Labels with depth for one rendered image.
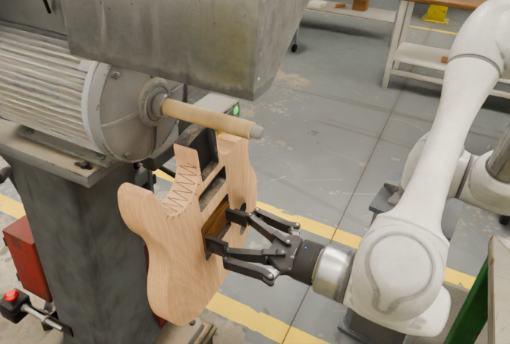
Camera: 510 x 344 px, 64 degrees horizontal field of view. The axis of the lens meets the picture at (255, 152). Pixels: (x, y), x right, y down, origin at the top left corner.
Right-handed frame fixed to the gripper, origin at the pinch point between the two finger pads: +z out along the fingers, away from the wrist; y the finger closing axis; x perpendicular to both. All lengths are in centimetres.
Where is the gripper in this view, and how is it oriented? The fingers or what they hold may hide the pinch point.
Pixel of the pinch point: (218, 227)
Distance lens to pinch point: 81.4
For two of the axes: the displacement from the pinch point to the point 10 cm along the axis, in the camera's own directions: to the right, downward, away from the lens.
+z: -9.0, -2.7, 3.5
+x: -0.3, -7.6, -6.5
